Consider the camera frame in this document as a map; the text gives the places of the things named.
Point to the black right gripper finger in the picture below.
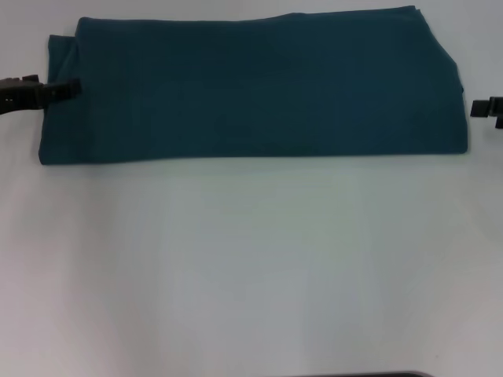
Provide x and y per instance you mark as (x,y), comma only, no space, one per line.
(485,110)

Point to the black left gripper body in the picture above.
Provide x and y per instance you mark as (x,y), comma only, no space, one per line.
(17,96)

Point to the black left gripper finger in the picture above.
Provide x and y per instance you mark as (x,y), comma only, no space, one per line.
(61,91)

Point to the teal t-shirt with FREE print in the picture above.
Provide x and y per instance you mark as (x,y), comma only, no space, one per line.
(255,86)

